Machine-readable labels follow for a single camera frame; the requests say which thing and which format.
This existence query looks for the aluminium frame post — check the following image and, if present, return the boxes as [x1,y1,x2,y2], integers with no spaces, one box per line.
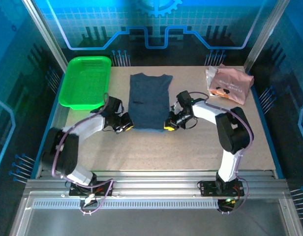
[243,0,291,72]
[22,0,68,67]

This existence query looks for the clear plastic wrapper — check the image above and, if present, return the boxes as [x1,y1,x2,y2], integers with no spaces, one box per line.
[205,66,219,92]

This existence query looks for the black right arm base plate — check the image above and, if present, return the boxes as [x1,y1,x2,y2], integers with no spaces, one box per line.
[197,179,245,197]

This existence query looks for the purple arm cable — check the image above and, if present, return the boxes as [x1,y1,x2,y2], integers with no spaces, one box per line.
[52,92,115,216]
[189,91,255,215]

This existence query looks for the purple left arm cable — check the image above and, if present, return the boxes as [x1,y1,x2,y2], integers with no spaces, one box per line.
[52,92,115,216]

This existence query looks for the black controller with lights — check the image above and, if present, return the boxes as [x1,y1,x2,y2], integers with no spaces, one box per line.
[216,198,237,214]

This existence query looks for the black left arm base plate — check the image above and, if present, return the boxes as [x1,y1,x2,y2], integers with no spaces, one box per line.
[68,180,115,197]

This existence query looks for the white wire connector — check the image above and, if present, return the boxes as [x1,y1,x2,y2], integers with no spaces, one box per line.
[83,193,98,206]

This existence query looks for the aluminium frame rail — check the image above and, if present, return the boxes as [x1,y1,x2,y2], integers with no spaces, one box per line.
[26,171,289,200]

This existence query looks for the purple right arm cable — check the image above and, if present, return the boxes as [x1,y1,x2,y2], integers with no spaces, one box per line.
[189,91,255,215]

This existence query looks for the pink printed folded t-shirt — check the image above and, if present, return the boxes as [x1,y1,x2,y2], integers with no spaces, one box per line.
[209,64,255,106]

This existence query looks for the slotted grey cable duct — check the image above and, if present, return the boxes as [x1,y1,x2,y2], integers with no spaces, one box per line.
[30,199,221,209]

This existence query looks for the green plastic basket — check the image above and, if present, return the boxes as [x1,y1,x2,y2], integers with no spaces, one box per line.
[58,56,112,111]

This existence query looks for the dark blue t-shirt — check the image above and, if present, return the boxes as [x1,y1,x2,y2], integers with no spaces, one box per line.
[128,73,174,133]

